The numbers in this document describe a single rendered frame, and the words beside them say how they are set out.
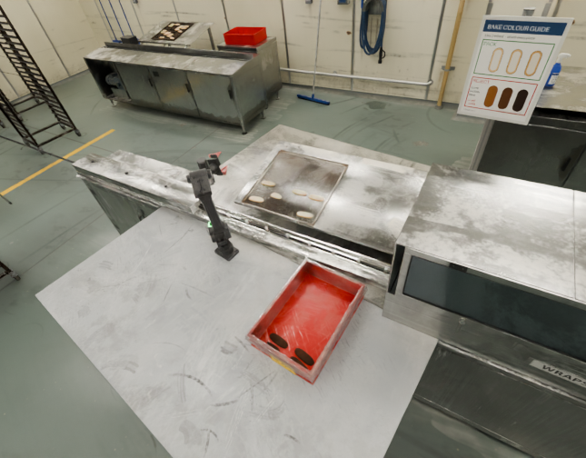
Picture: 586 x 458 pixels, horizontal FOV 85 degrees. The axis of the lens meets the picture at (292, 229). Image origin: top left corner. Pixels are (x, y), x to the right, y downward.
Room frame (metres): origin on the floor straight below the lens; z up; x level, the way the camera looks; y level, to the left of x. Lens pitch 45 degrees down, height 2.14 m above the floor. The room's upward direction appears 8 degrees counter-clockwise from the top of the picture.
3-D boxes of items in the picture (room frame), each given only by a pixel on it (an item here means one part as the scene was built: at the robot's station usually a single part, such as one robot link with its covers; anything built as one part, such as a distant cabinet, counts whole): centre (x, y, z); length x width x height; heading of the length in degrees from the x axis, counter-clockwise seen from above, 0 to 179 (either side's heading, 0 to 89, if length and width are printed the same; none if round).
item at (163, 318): (0.84, 0.44, 0.41); 1.80 x 0.94 x 0.82; 47
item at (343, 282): (0.74, -0.02, 0.88); 0.49 x 0.34 x 0.10; 141
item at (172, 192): (1.99, 1.06, 0.89); 1.25 x 0.18 x 0.09; 54
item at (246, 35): (5.18, 0.27, 0.93); 0.51 x 0.36 x 0.13; 58
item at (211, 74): (5.43, 1.32, 0.51); 3.00 x 1.26 x 1.03; 54
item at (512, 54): (1.47, -1.09, 1.50); 0.33 x 0.01 x 0.45; 49
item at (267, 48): (5.18, 0.27, 0.44); 0.70 x 0.55 x 0.87; 54
